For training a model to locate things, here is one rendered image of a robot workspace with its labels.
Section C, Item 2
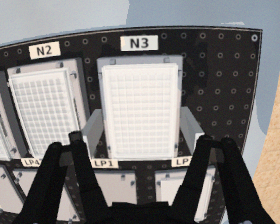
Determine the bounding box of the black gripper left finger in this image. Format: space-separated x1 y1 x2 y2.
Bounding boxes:
11 109 116 224

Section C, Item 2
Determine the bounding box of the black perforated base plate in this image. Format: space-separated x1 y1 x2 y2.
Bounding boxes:
0 26 263 224

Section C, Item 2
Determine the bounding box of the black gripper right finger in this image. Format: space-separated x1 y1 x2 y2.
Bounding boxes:
162 107 276 224

